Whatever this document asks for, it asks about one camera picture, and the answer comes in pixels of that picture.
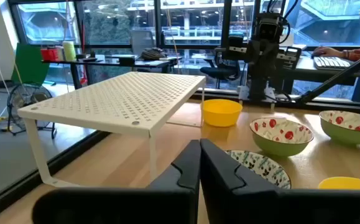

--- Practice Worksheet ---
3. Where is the green bowl red flower print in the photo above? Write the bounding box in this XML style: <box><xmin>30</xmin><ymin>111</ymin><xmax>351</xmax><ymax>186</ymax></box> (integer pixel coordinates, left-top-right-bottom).
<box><xmin>249</xmin><ymin>116</ymin><xmax>315</xmax><ymax>157</ymax></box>
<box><xmin>318</xmin><ymin>110</ymin><xmax>360</xmax><ymax>146</ymax></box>

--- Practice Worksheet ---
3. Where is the small black box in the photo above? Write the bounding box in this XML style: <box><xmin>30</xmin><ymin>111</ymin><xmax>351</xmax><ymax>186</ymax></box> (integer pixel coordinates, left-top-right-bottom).
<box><xmin>119</xmin><ymin>55</ymin><xmax>136</xmax><ymax>66</ymax></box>

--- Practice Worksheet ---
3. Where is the black vertical frame post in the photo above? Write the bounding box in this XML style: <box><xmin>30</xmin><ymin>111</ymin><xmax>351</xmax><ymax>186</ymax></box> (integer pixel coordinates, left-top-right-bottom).
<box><xmin>220</xmin><ymin>0</ymin><xmax>233</xmax><ymax>48</ymax></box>

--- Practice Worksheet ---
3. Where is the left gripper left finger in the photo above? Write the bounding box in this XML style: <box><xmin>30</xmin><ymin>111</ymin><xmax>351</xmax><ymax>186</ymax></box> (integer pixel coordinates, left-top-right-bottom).
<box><xmin>147</xmin><ymin>139</ymin><xmax>201</xmax><ymax>191</ymax></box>

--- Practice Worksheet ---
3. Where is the yellow-green spool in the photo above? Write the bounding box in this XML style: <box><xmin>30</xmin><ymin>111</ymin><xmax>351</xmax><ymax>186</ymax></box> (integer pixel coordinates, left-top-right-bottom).
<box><xmin>62</xmin><ymin>40</ymin><xmax>77</xmax><ymax>62</ymax></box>

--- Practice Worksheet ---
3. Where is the black office chair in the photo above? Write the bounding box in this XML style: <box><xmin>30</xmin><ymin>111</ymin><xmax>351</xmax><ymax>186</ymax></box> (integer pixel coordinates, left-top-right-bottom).
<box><xmin>200</xmin><ymin>32</ymin><xmax>246</xmax><ymax>90</ymax></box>

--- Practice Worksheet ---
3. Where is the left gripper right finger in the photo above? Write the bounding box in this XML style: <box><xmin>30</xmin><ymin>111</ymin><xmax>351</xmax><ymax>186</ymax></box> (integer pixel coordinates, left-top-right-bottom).
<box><xmin>200</xmin><ymin>138</ymin><xmax>280</xmax><ymax>224</ymax></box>

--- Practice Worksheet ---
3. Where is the black desk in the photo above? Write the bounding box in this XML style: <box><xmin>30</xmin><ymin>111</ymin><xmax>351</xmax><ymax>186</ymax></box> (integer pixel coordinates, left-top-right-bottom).
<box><xmin>41</xmin><ymin>55</ymin><xmax>183</xmax><ymax>90</ymax></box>

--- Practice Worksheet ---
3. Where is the person's hand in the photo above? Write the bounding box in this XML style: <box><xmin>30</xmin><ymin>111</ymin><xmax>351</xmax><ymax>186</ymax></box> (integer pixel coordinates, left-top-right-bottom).
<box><xmin>311</xmin><ymin>46</ymin><xmax>345</xmax><ymax>58</ymax></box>

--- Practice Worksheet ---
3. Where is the grey coiled bundle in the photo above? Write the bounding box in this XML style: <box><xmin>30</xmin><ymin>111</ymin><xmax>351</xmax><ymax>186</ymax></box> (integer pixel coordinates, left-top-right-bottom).
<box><xmin>140</xmin><ymin>47</ymin><xmax>168</xmax><ymax>61</ymax></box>

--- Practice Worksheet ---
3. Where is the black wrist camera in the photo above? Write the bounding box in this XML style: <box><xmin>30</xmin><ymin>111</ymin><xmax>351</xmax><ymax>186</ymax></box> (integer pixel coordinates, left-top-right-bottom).
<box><xmin>256</xmin><ymin>12</ymin><xmax>285</xmax><ymax>42</ymax></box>

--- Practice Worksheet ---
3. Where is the black diagonal frame strut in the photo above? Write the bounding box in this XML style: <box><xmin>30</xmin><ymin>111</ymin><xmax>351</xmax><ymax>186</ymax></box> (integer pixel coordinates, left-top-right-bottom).
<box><xmin>300</xmin><ymin>49</ymin><xmax>360</xmax><ymax>104</ymax></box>

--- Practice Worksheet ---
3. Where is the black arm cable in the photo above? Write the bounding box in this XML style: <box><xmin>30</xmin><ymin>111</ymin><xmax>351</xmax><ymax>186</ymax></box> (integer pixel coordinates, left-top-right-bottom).
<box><xmin>265</xmin><ymin>0</ymin><xmax>300</xmax><ymax>44</ymax></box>

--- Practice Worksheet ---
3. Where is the grey office chair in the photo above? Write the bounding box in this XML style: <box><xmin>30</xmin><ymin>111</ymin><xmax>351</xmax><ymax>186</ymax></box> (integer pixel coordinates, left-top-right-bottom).
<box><xmin>129</xmin><ymin>29</ymin><xmax>156</xmax><ymax>56</ymax></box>

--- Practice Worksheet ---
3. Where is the black floor fan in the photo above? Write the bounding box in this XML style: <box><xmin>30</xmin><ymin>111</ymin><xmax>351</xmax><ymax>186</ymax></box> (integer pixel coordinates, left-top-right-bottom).
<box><xmin>6</xmin><ymin>83</ymin><xmax>58</xmax><ymax>140</ymax></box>

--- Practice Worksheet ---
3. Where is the green board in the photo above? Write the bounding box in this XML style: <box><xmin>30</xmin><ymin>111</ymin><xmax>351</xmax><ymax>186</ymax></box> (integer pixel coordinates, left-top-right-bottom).
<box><xmin>11</xmin><ymin>42</ymin><xmax>50</xmax><ymax>86</ymax></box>

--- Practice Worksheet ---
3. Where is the white perforated metal shelf rack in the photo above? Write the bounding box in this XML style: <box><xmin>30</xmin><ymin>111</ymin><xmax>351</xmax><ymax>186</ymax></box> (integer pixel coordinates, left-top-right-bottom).
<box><xmin>17</xmin><ymin>71</ymin><xmax>207</xmax><ymax>189</ymax></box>

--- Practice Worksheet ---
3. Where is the white computer keyboard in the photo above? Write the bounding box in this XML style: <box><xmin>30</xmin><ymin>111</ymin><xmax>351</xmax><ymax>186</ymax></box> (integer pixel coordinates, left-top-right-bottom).
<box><xmin>313</xmin><ymin>55</ymin><xmax>352</xmax><ymax>71</ymax></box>

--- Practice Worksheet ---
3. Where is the blue bowl teal floral print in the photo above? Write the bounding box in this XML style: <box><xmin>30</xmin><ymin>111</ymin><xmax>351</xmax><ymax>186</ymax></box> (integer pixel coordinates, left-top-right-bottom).
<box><xmin>225</xmin><ymin>149</ymin><xmax>292</xmax><ymax>190</ymax></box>

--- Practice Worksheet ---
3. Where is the yellow plastic bowl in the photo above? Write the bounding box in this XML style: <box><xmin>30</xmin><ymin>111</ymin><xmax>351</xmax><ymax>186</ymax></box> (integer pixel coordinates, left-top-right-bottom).
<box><xmin>200</xmin><ymin>98</ymin><xmax>243</xmax><ymax>128</ymax></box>
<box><xmin>318</xmin><ymin>176</ymin><xmax>360</xmax><ymax>190</ymax></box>

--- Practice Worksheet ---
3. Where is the dark desk with keyboard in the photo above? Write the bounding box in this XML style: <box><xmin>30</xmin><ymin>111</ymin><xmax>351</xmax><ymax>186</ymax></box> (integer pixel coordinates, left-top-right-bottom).
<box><xmin>284</xmin><ymin>55</ymin><xmax>360</xmax><ymax>86</ymax></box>

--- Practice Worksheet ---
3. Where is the red spool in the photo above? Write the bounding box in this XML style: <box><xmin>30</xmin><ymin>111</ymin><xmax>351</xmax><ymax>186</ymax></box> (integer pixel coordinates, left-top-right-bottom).
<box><xmin>40</xmin><ymin>46</ymin><xmax>59</xmax><ymax>62</ymax></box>

